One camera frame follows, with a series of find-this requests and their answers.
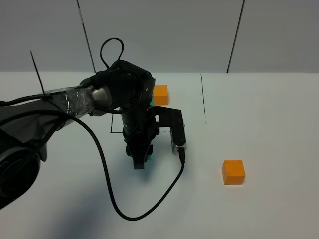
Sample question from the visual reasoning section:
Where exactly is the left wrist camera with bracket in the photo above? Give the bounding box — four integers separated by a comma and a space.
152, 106, 186, 153

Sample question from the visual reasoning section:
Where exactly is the black cable tie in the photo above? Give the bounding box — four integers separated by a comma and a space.
30, 50, 46, 97

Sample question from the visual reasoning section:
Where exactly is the left black camera cable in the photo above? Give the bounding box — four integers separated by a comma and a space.
0, 109, 186, 222

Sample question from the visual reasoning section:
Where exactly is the template orange cube block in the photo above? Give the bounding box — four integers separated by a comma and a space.
153, 85, 168, 106

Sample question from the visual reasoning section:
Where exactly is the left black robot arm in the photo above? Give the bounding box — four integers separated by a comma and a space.
0, 60, 155, 208

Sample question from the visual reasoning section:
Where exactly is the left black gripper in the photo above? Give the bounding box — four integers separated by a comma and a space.
121, 105, 159, 170

